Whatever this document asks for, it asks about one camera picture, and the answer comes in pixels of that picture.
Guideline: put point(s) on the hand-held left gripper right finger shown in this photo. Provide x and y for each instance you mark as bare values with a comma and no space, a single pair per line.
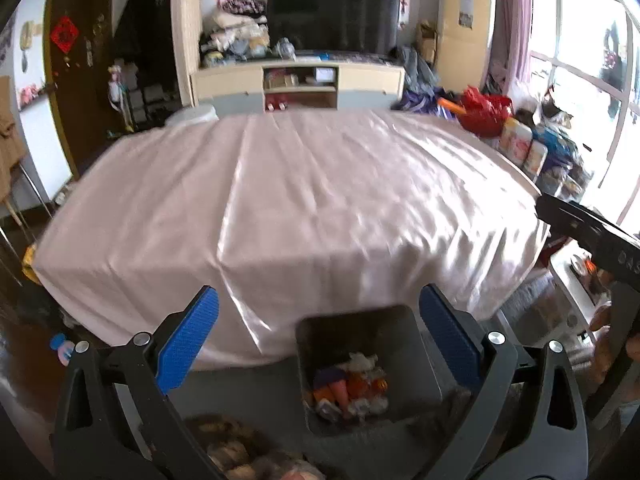
450,340

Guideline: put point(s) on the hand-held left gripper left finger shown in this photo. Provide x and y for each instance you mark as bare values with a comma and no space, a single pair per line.
187,340

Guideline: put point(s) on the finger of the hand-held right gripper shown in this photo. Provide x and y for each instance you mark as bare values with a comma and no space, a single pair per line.
575,222

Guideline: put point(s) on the white plastic bag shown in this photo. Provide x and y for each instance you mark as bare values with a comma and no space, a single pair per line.
362,361

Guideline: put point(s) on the red paper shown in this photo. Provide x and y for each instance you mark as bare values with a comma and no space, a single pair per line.
341,392

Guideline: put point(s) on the grey trash bin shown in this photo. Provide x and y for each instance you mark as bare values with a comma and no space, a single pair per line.
320,340

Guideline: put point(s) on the clear plastic blister pack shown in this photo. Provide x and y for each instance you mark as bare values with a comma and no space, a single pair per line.
327,409

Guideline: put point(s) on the person's right hand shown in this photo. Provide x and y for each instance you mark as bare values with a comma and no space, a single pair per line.
601,317

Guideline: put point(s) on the white plastic stool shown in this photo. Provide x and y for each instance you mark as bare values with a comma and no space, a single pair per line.
570,285

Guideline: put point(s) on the blue package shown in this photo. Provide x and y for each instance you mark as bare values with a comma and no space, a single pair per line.
555,147

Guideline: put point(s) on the pink label canister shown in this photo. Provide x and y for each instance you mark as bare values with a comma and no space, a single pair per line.
516,139

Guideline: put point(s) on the brown plush toy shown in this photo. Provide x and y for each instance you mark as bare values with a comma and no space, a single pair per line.
225,442

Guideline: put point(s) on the blue and white toy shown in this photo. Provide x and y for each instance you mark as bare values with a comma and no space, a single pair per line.
62,349

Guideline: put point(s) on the red plastic bag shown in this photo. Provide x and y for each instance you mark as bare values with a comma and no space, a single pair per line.
482,110

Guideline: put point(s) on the orange tube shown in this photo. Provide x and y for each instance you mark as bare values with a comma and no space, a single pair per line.
450,106

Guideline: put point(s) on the pale pink tablecloth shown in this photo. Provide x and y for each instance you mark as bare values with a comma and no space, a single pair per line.
300,210

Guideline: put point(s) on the large window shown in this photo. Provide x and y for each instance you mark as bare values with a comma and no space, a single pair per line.
575,35

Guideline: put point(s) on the purple curtain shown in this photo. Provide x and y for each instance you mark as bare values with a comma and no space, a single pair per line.
515,15

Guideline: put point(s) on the beige standing air conditioner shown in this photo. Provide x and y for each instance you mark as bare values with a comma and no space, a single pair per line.
467,35

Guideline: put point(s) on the white round container lid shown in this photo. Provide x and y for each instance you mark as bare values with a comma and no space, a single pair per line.
192,115

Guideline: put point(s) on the cardboard box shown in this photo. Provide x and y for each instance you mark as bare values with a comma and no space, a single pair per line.
428,42

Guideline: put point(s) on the pink hanging toy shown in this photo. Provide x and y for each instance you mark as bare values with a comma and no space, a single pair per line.
120,92

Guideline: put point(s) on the beige television cabinet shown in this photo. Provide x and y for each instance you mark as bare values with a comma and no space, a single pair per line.
225,85

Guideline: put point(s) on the brown wooden door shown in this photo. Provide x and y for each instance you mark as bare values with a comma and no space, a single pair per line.
80,90

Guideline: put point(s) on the black hanging coat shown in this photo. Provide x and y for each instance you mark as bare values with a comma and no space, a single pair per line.
145,35

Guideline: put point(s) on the black television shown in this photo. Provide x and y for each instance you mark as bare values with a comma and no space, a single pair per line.
332,17

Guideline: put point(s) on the red diamond wall decoration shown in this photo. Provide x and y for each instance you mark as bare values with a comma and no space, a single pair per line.
64,34

